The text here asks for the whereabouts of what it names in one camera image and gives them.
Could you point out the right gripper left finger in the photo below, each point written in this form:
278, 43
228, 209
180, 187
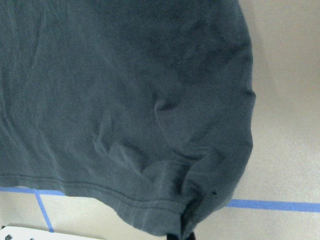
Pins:
171, 236

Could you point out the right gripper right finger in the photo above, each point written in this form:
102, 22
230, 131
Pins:
192, 236

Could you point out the black printed t-shirt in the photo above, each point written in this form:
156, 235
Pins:
144, 105

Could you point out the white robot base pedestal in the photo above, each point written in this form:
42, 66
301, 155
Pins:
23, 233

